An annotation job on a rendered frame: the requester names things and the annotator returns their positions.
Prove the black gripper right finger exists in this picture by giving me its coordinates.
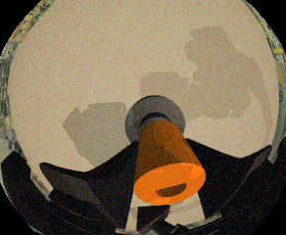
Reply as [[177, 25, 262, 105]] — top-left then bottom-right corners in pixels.
[[185, 138, 272, 220]]

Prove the grey round pedestal with dark shaft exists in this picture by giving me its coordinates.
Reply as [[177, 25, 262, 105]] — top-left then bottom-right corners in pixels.
[[124, 95, 186, 144]]

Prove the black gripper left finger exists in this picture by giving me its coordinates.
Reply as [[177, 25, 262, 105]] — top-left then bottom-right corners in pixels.
[[38, 141, 139, 230]]

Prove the orange knob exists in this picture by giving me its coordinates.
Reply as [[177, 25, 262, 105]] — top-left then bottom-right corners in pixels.
[[134, 120, 206, 205]]

